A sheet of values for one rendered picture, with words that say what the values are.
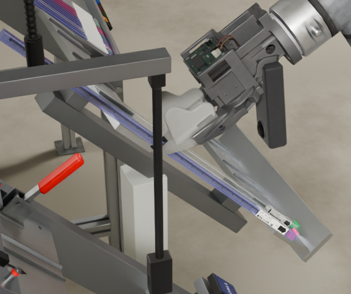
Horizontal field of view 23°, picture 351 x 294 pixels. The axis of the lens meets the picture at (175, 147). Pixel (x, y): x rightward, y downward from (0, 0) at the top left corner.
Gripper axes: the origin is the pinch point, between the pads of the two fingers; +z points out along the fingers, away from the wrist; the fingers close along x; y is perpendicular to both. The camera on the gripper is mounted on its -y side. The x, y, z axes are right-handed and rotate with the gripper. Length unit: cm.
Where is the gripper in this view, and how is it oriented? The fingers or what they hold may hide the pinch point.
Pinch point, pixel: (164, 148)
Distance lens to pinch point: 105.6
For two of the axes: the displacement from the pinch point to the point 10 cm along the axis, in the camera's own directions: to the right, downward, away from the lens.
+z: -7.8, 6.2, 0.7
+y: -5.5, -6.3, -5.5
